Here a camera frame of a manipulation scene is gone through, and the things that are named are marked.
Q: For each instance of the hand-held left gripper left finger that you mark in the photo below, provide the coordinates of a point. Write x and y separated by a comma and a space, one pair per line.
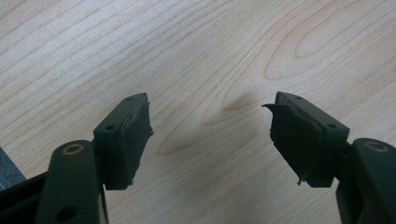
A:
120, 146

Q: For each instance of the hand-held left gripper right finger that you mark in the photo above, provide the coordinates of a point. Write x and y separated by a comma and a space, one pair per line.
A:
305, 146

